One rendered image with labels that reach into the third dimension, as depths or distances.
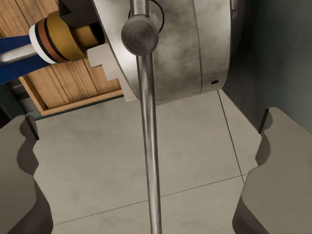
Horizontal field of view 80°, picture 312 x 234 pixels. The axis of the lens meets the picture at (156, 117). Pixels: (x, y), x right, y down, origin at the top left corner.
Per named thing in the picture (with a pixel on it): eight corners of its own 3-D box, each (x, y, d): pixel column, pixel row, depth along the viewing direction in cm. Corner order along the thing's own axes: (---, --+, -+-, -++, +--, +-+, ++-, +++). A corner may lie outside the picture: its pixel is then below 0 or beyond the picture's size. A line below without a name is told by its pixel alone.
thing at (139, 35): (136, 5, 20) (117, 17, 10) (157, 3, 20) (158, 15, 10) (138, 28, 21) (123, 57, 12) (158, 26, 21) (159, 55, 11)
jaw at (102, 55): (145, 29, 30) (165, 100, 33) (148, 32, 35) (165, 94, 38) (83, 49, 32) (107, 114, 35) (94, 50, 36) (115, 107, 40)
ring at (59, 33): (73, -7, 26) (17, 14, 28) (100, 58, 30) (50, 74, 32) (94, -1, 35) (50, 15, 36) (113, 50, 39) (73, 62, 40)
